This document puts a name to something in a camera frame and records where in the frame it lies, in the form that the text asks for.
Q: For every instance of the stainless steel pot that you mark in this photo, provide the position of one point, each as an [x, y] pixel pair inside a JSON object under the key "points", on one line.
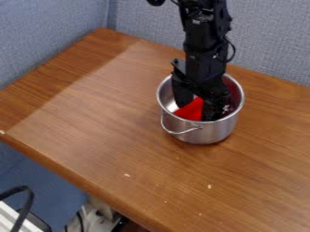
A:
{"points": [[199, 132]]}

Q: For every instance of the red rectangular block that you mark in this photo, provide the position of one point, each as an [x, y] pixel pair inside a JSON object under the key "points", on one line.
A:
{"points": [[191, 111]]}

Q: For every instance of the white device under table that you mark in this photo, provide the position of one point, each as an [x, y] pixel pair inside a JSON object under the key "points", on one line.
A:
{"points": [[95, 217]]}

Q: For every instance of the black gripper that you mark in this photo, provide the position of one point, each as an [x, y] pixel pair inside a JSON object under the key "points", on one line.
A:
{"points": [[198, 77]]}

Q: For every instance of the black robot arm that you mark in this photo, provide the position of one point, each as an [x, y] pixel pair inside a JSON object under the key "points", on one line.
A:
{"points": [[206, 24]]}

